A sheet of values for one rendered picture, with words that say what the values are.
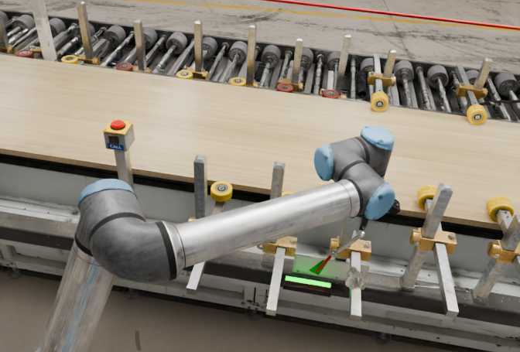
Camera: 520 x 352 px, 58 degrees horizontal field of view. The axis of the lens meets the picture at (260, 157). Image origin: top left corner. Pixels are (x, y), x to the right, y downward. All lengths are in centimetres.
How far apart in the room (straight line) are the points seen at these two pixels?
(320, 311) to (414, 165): 82
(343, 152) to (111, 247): 59
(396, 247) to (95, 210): 129
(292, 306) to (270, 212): 137
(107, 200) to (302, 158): 109
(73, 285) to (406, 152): 145
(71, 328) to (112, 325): 130
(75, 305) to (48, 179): 105
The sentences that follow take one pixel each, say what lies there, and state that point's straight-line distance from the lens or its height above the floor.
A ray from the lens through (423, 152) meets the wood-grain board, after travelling 210.
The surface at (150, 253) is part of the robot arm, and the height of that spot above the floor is 139.
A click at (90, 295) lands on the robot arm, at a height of 118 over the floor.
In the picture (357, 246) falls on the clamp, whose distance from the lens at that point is 165.
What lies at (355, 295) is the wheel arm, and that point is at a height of 86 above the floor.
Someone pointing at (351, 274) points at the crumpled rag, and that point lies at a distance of 157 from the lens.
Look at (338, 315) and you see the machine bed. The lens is 233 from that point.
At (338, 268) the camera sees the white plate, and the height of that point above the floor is 76.
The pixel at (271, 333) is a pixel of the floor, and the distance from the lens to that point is 242.
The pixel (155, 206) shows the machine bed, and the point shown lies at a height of 70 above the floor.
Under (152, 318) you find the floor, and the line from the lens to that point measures 248.
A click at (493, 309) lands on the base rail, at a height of 70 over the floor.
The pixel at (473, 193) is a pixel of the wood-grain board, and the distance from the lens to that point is 198.
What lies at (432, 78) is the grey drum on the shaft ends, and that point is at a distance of 296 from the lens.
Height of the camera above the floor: 206
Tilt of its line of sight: 38 degrees down
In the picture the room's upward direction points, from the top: 4 degrees clockwise
